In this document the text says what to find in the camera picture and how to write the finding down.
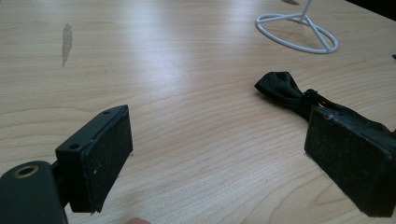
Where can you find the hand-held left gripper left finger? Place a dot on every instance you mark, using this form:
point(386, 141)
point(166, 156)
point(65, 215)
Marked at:
point(93, 161)

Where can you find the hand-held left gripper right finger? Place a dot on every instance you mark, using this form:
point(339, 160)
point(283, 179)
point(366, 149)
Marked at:
point(351, 165)

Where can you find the round grey table sticker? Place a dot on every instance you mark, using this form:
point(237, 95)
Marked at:
point(290, 2)

